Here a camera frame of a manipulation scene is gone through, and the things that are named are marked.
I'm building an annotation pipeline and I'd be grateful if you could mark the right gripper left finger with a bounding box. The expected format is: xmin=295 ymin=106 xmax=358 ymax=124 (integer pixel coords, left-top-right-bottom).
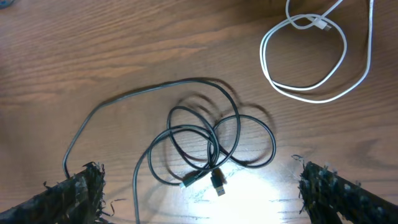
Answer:
xmin=1 ymin=162 xmax=106 ymax=224

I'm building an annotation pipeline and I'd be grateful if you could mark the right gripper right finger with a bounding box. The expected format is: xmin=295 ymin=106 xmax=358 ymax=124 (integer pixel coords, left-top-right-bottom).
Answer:
xmin=292 ymin=154 xmax=397 ymax=224

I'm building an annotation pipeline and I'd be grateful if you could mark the white cable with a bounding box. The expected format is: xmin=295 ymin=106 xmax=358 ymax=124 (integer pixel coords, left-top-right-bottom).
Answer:
xmin=259 ymin=0 xmax=374 ymax=105

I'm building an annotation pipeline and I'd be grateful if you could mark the thick black cable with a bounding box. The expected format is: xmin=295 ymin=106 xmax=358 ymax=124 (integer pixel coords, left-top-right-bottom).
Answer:
xmin=62 ymin=77 xmax=277 ymax=224

